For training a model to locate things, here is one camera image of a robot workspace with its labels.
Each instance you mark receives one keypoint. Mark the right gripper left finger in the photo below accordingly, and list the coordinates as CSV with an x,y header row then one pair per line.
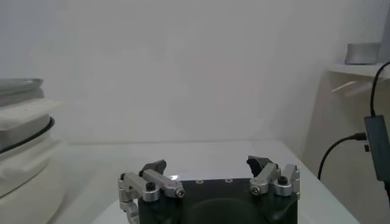
x,y
161,181

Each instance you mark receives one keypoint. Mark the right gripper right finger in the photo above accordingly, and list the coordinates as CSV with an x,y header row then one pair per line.
x,y
268,176

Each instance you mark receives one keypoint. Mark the perforated steel steamer basket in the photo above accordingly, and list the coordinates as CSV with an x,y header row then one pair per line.
x,y
21,118

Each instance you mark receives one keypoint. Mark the white side desk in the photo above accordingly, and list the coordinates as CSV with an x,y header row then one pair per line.
x,y
344,121

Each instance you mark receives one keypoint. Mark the white electric cooker pot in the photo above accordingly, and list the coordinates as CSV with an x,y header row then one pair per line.
x,y
27,182

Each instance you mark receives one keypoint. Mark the grey cup on shelf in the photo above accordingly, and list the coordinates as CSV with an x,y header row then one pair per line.
x,y
362,53

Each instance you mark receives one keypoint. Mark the grey monitor panel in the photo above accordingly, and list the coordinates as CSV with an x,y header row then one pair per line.
x,y
386,36

